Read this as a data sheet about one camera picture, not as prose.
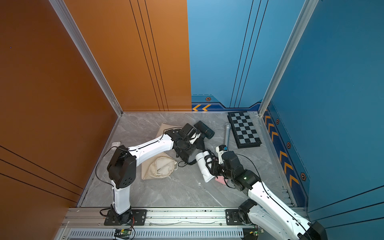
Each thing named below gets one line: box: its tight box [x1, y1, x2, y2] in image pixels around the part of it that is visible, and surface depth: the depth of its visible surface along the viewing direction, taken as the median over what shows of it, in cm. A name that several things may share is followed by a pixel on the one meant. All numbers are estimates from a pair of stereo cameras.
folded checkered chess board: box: [227, 111, 262, 149], surface depth 107 cm
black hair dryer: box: [193, 120, 215, 140], surface depth 104 cm
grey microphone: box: [224, 122, 232, 148], surface depth 107 cm
